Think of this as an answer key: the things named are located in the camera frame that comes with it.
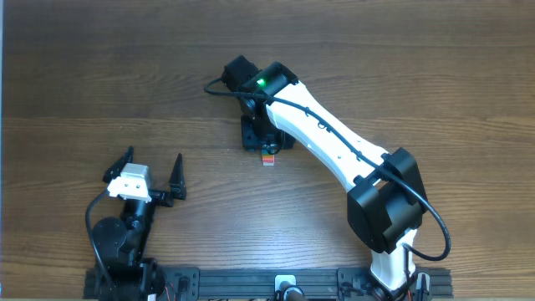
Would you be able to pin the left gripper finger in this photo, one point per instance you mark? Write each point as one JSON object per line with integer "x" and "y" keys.
{"x": 178, "y": 180}
{"x": 121, "y": 165}

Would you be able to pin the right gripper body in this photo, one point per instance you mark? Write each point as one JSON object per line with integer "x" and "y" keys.
{"x": 251, "y": 140}

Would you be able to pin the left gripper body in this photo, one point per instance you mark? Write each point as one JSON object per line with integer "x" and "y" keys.
{"x": 161, "y": 197}

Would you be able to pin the orange cube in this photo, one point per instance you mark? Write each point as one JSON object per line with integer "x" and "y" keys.
{"x": 268, "y": 156}

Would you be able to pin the red cube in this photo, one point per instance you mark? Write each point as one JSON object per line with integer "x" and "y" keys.
{"x": 268, "y": 160}

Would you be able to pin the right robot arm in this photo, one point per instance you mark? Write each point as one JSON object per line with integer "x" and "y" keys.
{"x": 326, "y": 138}

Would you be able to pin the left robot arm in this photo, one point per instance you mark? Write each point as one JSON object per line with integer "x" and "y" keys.
{"x": 108, "y": 242}

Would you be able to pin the white cube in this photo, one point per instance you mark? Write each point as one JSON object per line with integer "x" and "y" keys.
{"x": 268, "y": 164}

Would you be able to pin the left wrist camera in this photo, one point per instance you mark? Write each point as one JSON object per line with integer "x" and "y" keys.
{"x": 129, "y": 186}

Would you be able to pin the mounting rail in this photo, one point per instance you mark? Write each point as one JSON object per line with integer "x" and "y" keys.
{"x": 242, "y": 284}

